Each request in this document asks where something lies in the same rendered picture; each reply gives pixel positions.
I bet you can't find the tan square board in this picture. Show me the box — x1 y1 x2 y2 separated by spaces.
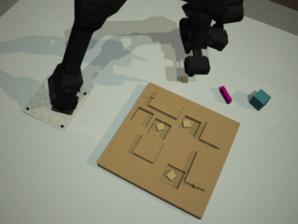
97 82 240 220

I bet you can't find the magenta rectangular block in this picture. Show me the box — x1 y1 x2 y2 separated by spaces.
219 86 232 104

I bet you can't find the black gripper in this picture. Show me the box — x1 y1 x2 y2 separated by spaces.
179 18 211 77

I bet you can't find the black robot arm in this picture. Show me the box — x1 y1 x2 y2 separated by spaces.
48 0 244 115

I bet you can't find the teal cube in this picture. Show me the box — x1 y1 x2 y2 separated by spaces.
249 89 271 111

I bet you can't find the small yellow block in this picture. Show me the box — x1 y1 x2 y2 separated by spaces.
181 76 189 83
182 120 191 128
156 123 165 132
166 170 177 182

